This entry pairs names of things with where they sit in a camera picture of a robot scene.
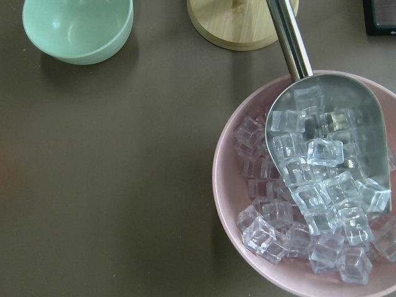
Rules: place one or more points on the pile of clear ice cubes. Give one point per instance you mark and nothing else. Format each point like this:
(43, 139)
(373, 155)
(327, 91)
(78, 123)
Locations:
(344, 240)

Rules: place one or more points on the metal ice scoop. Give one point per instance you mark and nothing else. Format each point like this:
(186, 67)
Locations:
(371, 102)

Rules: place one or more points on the wooden cup stand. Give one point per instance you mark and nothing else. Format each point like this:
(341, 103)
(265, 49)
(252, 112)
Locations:
(233, 25)

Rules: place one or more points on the pink bowl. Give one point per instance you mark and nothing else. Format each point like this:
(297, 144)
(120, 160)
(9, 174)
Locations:
(231, 196)

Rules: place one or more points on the green bowl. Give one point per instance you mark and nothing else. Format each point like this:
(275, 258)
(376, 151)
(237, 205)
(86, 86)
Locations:
(78, 32)

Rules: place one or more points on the black digital scale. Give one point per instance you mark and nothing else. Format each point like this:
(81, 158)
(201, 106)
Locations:
(379, 17)

